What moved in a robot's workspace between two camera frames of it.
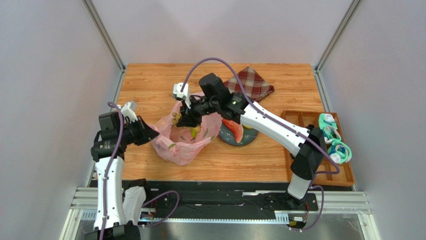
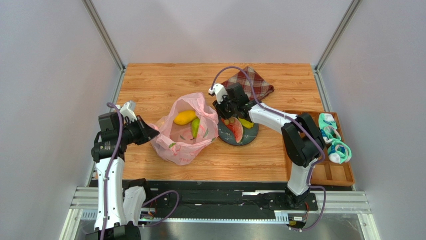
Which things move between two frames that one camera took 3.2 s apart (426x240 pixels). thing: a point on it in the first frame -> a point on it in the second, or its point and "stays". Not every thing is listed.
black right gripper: x=190 y=113 -> x=225 y=111
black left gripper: x=146 y=132 stays
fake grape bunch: x=176 y=117 -> x=231 y=120
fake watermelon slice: x=237 y=128 stays
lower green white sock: x=339 y=152 stays
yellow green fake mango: x=247 y=127 stays
